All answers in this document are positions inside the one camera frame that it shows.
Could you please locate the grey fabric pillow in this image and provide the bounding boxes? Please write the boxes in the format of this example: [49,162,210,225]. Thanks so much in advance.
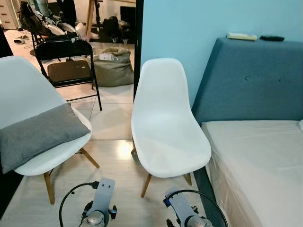
[0,103,91,174]

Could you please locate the white plastic shell chair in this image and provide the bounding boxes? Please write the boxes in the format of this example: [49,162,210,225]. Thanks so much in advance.
[0,55,101,205]
[131,58,212,198]

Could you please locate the black folding chair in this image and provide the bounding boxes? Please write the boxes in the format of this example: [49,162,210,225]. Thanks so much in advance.
[34,37,103,112]

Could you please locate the bed with white sheet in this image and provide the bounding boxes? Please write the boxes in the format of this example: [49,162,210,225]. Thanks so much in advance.
[193,120,303,227]

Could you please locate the grey beanbag sack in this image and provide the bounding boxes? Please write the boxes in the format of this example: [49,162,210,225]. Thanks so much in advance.
[90,46,135,87]

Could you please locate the blue upholstered headboard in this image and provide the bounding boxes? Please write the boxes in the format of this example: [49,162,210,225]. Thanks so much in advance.
[192,37,303,124]

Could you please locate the clear plastic packet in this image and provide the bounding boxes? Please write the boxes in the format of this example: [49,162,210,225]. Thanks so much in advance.
[98,52,117,61]

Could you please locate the black floor rug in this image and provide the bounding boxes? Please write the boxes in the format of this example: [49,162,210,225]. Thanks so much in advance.
[78,28,137,45]

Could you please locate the black backpack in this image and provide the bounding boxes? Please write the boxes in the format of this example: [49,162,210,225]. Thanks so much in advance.
[102,16,121,43]

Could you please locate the white silver humanoid robot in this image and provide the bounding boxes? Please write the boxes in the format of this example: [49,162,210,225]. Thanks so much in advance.
[28,0,88,38]

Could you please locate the white slipper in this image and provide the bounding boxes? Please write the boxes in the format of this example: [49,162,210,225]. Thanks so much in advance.
[13,35,30,44]

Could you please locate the white remote control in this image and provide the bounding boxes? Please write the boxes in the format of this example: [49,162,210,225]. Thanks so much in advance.
[226,32,258,41]

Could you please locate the black round bag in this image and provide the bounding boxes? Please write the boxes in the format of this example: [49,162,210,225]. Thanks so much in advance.
[19,2,42,35]

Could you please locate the black remote control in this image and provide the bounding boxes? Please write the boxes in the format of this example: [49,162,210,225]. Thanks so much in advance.
[259,35,285,42]

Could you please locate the white drawer cabinet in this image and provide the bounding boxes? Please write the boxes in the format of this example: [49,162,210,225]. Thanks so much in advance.
[0,0,22,30]

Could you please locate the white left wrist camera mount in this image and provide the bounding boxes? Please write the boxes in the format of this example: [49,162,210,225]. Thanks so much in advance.
[92,178,116,214]

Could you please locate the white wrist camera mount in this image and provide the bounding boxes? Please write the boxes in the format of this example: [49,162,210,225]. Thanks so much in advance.
[164,189,199,223]
[92,178,116,214]

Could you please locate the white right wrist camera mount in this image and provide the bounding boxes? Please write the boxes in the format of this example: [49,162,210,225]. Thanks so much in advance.
[164,189,199,223]

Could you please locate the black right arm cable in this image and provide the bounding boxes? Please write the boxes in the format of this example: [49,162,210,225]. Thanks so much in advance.
[163,189,229,227]

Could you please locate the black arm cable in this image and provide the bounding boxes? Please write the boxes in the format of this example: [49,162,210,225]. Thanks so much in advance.
[59,181,100,227]
[163,189,229,227]

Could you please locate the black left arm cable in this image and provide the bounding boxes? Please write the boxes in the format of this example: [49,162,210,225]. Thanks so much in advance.
[59,181,100,227]

